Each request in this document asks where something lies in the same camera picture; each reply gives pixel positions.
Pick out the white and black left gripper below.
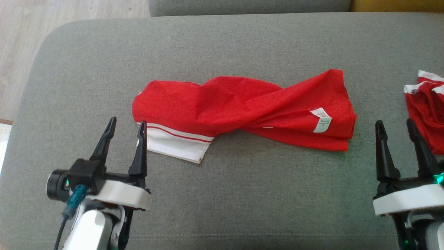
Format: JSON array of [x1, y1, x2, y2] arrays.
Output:
[[85, 117, 152, 211]]

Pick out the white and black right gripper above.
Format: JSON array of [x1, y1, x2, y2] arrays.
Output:
[[373, 118, 444, 217]]

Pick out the red shorts with white stripes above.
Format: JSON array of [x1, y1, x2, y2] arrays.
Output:
[[404, 70, 444, 155]]

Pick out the red jersey with black print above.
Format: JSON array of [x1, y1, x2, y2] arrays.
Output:
[[132, 69, 357, 164]]

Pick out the white laundry basket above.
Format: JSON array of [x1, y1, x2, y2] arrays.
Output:
[[0, 119, 14, 174]]

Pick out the wide grey sofa seat cushion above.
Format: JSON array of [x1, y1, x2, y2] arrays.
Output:
[[0, 12, 444, 250]]

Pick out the large yellow sofa backrest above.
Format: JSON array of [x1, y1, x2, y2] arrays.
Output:
[[350, 0, 444, 13]]

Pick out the long grey sofa seat cushion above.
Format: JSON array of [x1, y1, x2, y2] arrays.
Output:
[[148, 0, 351, 17]]

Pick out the black cable with teal connector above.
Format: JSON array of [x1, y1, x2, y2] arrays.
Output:
[[54, 185, 87, 250]]

